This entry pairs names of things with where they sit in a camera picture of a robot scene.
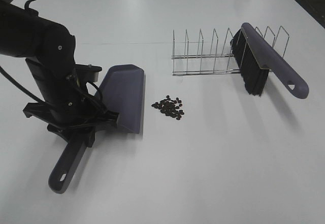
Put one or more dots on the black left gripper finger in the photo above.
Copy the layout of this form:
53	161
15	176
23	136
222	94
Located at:
64	134
90	137

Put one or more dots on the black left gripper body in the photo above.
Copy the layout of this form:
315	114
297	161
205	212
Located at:
66	102

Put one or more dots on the purple plastic dustpan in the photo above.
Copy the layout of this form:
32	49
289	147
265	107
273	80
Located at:
123	92

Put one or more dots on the pile of coffee beans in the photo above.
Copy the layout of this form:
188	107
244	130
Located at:
170	107

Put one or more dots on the purple hand brush black bristles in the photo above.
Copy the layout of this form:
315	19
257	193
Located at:
255	57

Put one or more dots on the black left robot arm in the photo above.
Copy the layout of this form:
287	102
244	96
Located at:
48	48

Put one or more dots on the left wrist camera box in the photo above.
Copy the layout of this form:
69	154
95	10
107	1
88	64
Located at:
88	72

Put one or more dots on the chrome wire dish rack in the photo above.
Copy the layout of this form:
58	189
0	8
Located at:
207	55

